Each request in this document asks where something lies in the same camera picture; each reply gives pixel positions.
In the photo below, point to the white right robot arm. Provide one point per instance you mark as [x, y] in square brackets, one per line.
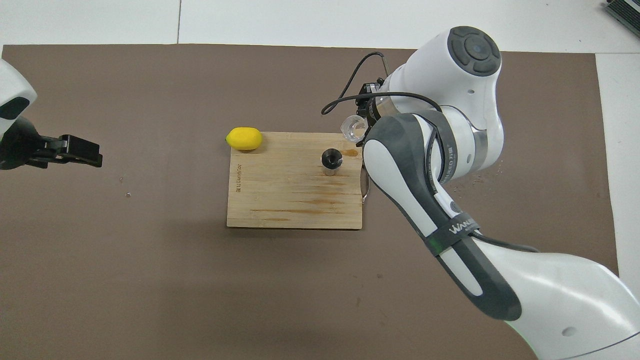
[450, 75]

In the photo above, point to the yellow lemon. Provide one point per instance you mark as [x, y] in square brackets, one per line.
[244, 139]

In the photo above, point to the brown table mat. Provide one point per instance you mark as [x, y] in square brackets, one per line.
[150, 280]

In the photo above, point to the grey ribbed device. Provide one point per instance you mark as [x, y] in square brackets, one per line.
[627, 12]

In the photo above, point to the small clear glass cup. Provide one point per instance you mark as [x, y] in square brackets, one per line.
[355, 129]

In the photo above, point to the steel double jigger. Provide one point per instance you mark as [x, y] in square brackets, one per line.
[331, 160]

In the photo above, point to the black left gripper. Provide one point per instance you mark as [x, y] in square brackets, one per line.
[20, 147]

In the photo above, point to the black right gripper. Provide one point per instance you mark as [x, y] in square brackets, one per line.
[367, 95]

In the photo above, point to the wooden cutting board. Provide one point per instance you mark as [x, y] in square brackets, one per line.
[280, 195]

